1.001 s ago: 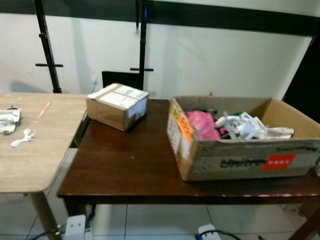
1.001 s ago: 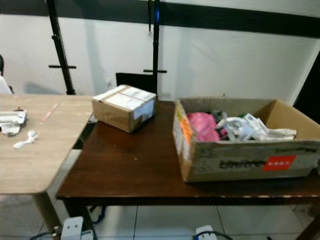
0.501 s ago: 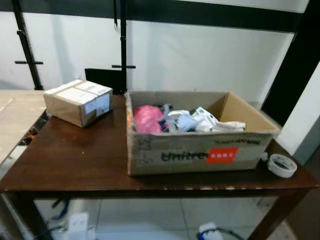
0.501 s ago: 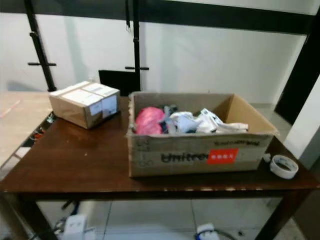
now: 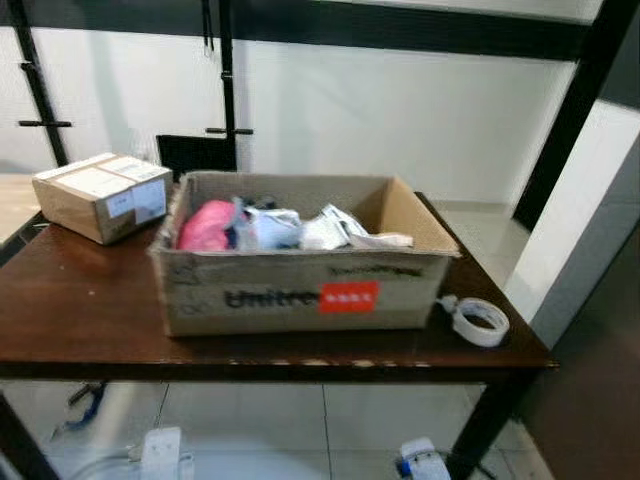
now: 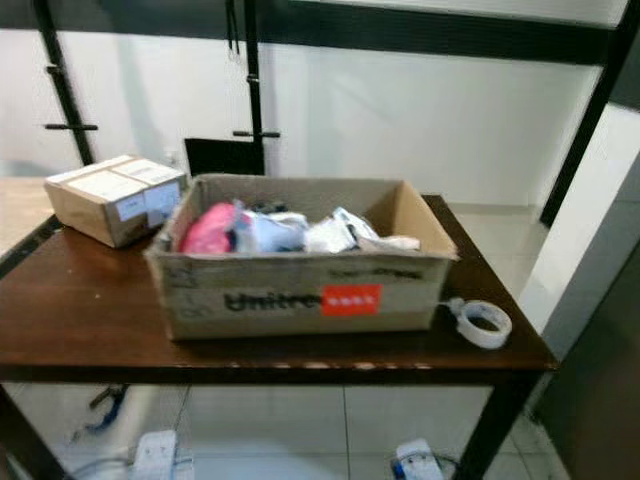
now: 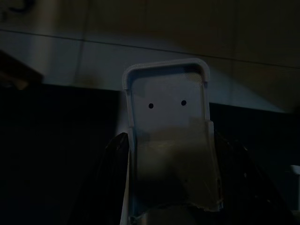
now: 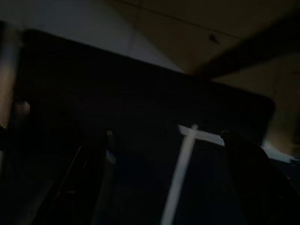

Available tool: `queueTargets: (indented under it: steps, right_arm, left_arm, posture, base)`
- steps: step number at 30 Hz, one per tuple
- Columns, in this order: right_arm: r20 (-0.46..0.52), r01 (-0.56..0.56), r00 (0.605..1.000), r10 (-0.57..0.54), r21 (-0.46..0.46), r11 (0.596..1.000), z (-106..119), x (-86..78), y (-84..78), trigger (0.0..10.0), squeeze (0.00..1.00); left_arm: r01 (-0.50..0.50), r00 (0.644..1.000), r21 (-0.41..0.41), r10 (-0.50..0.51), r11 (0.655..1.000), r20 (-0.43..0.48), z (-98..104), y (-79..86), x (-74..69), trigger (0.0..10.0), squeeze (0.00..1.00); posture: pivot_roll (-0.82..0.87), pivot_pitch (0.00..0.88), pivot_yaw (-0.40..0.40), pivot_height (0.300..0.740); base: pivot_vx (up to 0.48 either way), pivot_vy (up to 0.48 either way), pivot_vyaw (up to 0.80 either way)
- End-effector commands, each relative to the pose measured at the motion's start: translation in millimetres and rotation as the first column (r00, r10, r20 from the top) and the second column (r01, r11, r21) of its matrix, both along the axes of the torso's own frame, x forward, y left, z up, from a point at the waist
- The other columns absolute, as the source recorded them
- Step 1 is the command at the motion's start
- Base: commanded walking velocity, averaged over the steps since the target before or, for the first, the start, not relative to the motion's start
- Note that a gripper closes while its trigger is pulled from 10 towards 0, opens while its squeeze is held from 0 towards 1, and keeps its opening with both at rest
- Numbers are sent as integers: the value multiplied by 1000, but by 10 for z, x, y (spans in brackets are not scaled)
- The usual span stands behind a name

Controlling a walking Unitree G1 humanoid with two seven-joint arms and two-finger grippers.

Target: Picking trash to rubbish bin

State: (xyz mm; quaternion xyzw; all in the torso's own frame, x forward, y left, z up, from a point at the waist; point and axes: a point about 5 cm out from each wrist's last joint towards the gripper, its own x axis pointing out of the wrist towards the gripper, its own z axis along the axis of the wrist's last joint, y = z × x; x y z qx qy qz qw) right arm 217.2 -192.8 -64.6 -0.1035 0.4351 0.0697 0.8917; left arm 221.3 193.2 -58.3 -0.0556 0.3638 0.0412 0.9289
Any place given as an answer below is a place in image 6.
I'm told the black overhead beam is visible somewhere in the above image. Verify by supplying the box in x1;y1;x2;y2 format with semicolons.
0;0;623;68

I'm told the pink plastic bag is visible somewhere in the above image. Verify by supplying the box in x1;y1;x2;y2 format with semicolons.
177;202;242;255

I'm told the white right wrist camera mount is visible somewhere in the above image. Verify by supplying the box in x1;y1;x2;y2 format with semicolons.
394;438;447;480

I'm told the black upright stand pole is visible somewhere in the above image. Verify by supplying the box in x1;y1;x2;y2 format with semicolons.
227;0;282;142

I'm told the blue black clamp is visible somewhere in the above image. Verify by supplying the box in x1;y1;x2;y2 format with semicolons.
89;385;130;434

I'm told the white tape roll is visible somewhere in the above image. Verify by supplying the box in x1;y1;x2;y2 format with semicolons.
444;297;514;351

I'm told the black flat panel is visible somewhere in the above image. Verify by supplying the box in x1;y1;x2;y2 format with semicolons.
184;137;267;179

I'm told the light wooden table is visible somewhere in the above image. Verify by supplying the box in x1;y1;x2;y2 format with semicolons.
0;177;57;257

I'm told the pale blue plastic bag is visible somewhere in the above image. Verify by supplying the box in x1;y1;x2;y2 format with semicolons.
242;206;309;255

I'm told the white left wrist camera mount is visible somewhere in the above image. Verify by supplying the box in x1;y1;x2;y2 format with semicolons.
134;430;182;480

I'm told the white crumpled plastic wrapper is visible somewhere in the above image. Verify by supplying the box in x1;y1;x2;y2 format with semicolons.
306;207;422;255

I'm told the small closed cardboard box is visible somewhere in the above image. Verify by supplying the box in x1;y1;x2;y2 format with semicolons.
45;155;190;249

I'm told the black slanted frame post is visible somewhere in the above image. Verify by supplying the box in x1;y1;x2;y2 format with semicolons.
539;0;640;228

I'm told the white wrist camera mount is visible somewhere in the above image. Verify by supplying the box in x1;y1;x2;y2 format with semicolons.
394;438;447;480
134;430;182;480

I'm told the large open cardboard box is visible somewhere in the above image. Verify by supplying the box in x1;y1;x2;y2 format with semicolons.
145;174;460;342

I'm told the black slanted stand pole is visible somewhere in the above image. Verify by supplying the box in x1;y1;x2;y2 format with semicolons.
32;0;100;167

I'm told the dark brown wooden table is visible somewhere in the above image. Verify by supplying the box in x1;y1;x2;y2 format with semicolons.
0;194;559;480

